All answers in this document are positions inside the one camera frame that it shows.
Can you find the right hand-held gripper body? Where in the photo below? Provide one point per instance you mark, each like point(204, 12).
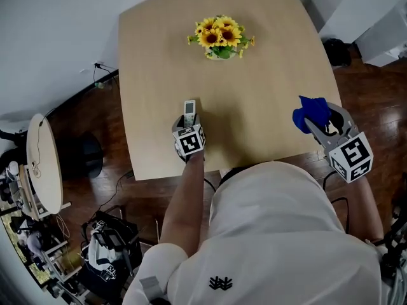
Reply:
point(351, 157)

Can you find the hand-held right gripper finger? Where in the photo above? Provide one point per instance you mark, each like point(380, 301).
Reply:
point(348, 121)
point(322, 140)

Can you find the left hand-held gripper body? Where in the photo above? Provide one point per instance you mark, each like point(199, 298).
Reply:
point(190, 143)

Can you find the white remote control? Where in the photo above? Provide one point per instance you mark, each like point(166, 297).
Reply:
point(189, 110)

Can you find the blue cloth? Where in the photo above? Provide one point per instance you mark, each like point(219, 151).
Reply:
point(310, 114)

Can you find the person's right forearm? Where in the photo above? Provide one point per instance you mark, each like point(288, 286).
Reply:
point(365, 208)

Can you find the person's left forearm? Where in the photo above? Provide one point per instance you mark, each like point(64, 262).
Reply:
point(184, 202)

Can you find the black and white bag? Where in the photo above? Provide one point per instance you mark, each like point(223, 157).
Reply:
point(108, 256)

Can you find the black waste bin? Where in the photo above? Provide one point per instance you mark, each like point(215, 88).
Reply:
point(337, 52)

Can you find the yellow sunflowers in white pot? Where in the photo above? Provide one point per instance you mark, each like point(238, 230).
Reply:
point(219, 37)

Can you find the small green bottle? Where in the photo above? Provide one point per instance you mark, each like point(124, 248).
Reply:
point(100, 85)

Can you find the white cabinet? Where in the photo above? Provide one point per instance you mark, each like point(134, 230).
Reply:
point(378, 37)

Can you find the black round stool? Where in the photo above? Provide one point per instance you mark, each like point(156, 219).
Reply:
point(86, 157)

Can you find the person's white shirt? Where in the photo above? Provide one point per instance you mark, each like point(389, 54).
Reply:
point(270, 240)

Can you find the round wooden table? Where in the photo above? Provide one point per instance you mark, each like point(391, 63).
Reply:
point(44, 170)

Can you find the cluttered storage shelf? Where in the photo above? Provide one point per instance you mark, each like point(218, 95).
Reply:
point(28, 243)

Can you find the white wall socket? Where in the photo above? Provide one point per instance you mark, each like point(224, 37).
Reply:
point(99, 65)

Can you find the metal chair frame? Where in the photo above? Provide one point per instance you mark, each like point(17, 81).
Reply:
point(149, 234)

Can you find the black clamp mount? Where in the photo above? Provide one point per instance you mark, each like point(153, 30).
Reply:
point(389, 259)

